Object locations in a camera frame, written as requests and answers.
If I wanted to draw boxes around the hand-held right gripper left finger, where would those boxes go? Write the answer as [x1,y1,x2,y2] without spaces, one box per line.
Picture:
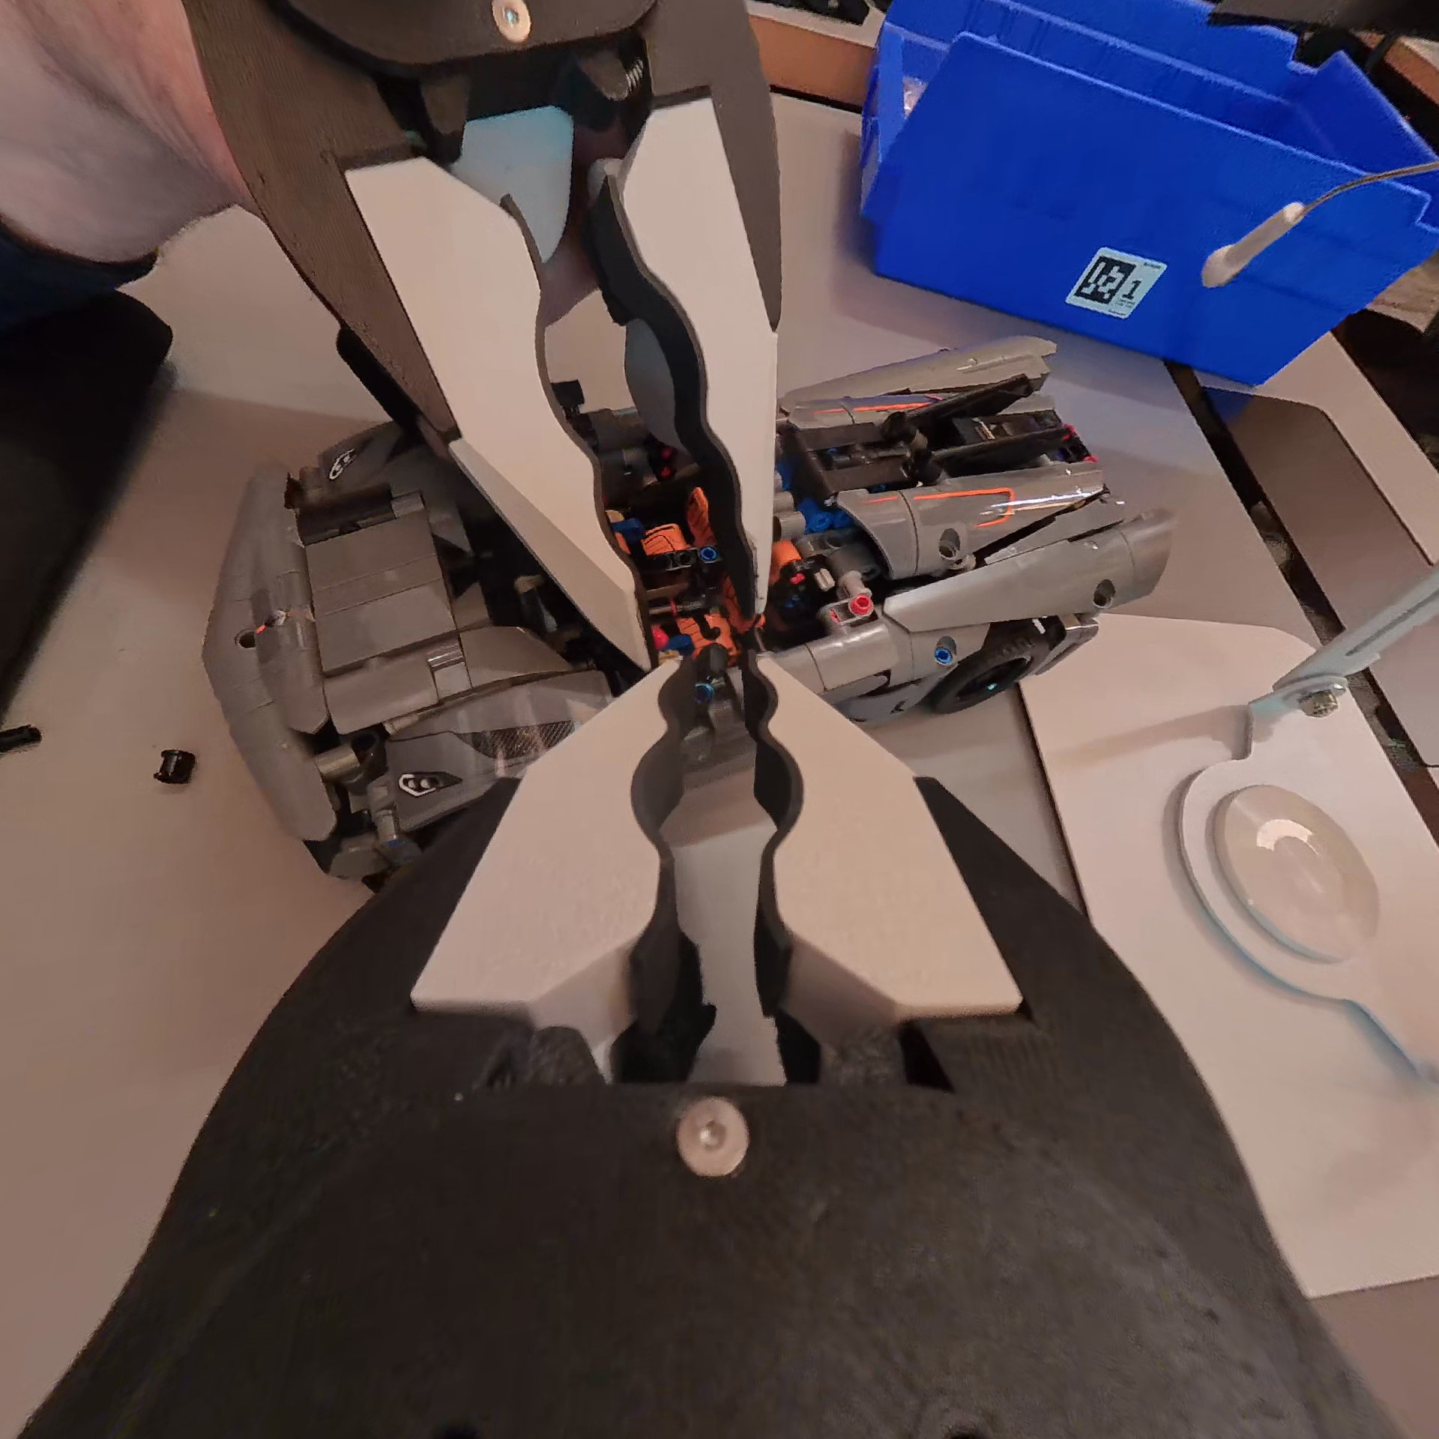
[411,659,689,1064]

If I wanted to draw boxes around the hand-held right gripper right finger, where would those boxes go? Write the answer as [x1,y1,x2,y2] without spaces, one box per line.
[744,650,1024,1064]

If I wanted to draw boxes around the white book stand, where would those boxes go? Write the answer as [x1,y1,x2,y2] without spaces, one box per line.
[1018,157,1439,1299]

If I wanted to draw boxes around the blue storage bin white tag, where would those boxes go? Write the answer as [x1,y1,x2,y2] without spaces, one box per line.
[858,0,1439,388]

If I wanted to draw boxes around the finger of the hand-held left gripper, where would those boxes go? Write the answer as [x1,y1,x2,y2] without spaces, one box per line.
[339,153,656,673]
[586,92,783,631]

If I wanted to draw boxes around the grey orange lego car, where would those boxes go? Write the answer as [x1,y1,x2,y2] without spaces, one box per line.
[203,335,1176,883]

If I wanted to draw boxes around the person's left forearm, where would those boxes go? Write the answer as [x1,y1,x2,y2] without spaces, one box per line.
[0,0,256,330]

